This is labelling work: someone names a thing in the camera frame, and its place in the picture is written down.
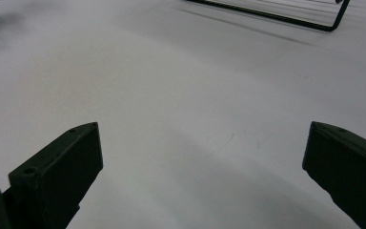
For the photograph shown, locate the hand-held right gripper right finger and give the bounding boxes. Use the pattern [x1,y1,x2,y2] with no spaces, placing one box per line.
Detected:
[301,120,366,229]

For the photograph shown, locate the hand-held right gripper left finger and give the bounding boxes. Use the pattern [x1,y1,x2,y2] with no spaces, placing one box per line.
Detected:
[2,121,105,229]

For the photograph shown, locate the black wire rack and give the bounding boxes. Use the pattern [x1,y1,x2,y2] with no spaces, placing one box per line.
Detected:
[183,0,353,33]

